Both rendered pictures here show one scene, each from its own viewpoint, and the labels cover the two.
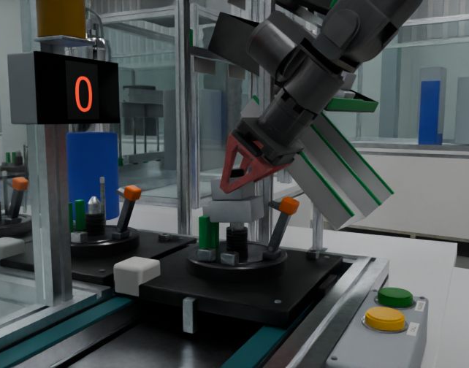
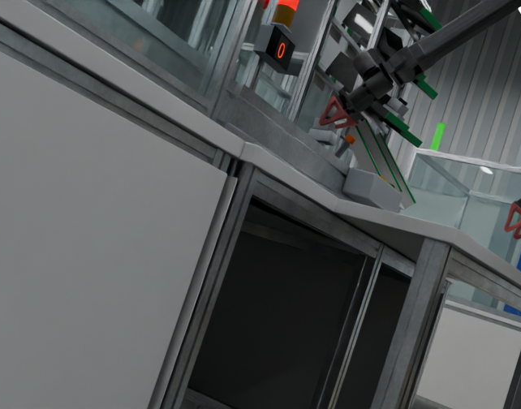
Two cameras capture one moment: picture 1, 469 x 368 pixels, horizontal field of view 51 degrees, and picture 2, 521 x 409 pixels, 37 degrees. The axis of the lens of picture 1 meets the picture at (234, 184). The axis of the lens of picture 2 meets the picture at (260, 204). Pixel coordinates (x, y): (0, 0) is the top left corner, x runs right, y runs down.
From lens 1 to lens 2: 1.42 m
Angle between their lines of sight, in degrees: 12
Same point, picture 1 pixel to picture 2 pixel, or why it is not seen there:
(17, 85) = (261, 36)
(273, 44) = (366, 62)
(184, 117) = (299, 102)
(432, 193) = (497, 372)
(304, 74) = (376, 77)
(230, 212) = (320, 135)
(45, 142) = (256, 65)
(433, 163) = (509, 335)
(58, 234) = not seen: hidden behind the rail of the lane
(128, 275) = not seen: hidden behind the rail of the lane
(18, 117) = (256, 48)
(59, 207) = not seen: hidden behind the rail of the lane
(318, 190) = (366, 161)
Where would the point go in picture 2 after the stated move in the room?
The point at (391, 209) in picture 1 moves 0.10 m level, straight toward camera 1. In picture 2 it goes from (445, 379) to (445, 379)
